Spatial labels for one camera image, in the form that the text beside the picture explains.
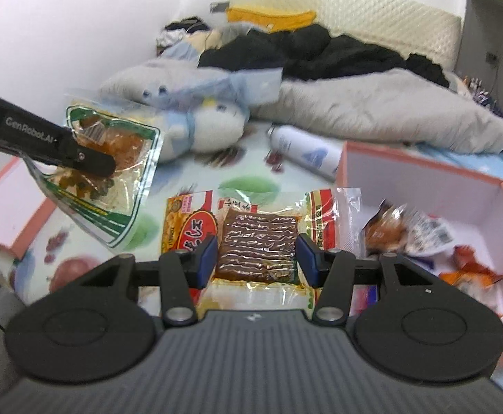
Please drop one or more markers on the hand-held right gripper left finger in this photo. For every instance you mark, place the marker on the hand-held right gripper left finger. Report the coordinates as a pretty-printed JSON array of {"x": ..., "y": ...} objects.
[{"x": 206, "y": 261}]

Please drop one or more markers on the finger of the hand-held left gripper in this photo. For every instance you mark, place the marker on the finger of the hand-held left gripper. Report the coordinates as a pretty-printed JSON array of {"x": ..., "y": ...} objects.
[{"x": 91, "y": 159}]

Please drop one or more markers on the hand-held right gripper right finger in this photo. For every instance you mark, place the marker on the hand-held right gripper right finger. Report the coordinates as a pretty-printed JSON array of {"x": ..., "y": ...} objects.
[{"x": 307, "y": 258}]

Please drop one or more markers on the clear snack packet green edge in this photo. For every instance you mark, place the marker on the clear snack packet green edge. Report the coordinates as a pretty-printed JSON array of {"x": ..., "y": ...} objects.
[{"x": 130, "y": 146}]

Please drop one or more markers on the clear packet brown tofu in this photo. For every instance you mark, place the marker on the clear packet brown tofu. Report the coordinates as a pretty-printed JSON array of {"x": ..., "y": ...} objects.
[{"x": 255, "y": 241}]

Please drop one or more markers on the brown white snack packet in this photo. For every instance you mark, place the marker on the brown white snack packet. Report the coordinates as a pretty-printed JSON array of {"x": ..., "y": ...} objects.
[{"x": 389, "y": 228}]

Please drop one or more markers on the shallow pink box lid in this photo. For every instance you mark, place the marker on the shallow pink box lid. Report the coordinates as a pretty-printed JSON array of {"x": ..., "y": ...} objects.
[{"x": 1, "y": 220}]

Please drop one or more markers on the deep pink box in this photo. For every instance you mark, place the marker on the deep pink box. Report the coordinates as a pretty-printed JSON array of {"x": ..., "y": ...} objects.
[{"x": 450, "y": 198}]

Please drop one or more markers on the red foil snack packet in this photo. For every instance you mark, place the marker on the red foil snack packet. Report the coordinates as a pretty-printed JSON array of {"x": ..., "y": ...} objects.
[{"x": 469, "y": 258}]

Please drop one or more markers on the orange foil snack packet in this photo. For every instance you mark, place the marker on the orange foil snack packet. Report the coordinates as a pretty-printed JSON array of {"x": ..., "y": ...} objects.
[{"x": 475, "y": 279}]

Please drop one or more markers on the clear snack packet red label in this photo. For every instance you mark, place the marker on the clear snack packet red label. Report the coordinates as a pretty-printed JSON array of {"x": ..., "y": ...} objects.
[{"x": 186, "y": 220}]

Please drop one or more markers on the food print plastic sheet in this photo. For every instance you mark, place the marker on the food print plastic sheet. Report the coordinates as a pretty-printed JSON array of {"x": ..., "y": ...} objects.
[{"x": 242, "y": 185}]

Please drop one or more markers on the white spray bottle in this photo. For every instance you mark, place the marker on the white spray bottle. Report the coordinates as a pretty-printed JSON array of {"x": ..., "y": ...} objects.
[{"x": 303, "y": 151}]

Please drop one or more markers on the grey plush toy yellow crest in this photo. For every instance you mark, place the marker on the grey plush toy yellow crest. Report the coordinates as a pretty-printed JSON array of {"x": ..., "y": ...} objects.
[{"x": 217, "y": 129}]

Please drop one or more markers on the heap of clothes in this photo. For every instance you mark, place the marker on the heap of clothes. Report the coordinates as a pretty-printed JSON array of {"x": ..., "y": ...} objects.
[{"x": 178, "y": 26}]

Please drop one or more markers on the grey duvet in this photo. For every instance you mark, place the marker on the grey duvet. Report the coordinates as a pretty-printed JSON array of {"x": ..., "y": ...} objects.
[{"x": 363, "y": 108}]

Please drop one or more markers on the light blue printed cloth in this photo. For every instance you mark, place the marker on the light blue printed cloth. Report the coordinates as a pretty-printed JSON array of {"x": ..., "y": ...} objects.
[{"x": 251, "y": 82}]

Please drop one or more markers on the black clothing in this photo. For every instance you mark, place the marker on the black clothing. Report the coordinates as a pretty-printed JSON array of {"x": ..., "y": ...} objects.
[{"x": 320, "y": 56}]

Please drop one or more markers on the yellow pillow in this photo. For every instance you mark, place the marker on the yellow pillow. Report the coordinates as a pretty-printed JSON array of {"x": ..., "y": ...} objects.
[{"x": 273, "y": 19}]

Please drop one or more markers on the cluster of small bottles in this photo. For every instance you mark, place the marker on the cluster of small bottles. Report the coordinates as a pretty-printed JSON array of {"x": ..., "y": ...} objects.
[{"x": 480, "y": 90}]

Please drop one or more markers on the cream quilted headboard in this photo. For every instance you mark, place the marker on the cream quilted headboard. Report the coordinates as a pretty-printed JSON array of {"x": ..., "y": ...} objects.
[{"x": 385, "y": 17}]

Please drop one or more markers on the grey white wardrobe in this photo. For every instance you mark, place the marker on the grey white wardrobe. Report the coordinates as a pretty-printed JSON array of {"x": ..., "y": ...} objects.
[{"x": 480, "y": 30}]

